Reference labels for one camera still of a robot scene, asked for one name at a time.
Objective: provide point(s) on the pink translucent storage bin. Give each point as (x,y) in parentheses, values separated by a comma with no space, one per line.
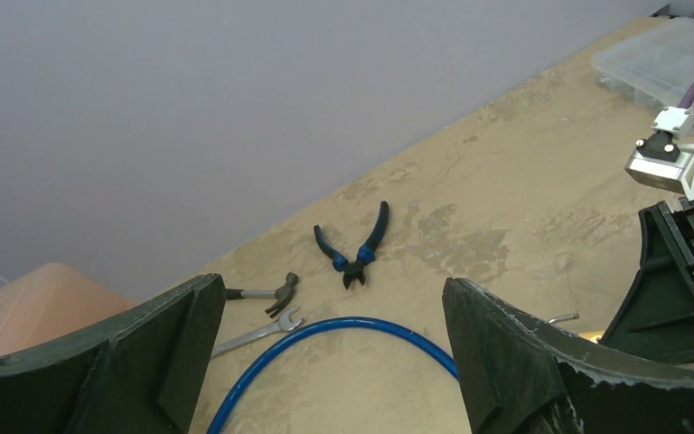
(52,301)

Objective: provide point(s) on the black claw hammer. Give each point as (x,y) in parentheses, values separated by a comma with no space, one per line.
(282,295)

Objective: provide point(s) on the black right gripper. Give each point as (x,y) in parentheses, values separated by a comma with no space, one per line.
(656,319)

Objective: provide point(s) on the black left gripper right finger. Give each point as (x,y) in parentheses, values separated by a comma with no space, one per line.
(520,374)

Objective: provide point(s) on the clear plastic organizer box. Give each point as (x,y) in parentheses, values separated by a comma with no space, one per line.
(653,69)

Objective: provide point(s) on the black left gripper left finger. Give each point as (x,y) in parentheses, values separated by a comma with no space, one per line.
(140,371)

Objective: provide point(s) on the blue cable lock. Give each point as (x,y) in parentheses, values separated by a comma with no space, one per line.
(342,375)

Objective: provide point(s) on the silver open-end wrench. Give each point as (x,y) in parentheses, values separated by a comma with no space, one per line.
(284,324)

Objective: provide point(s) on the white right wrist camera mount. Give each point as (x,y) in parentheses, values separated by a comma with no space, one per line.
(659,161)

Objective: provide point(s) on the brass padlock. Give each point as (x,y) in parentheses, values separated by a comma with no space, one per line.
(562,321)

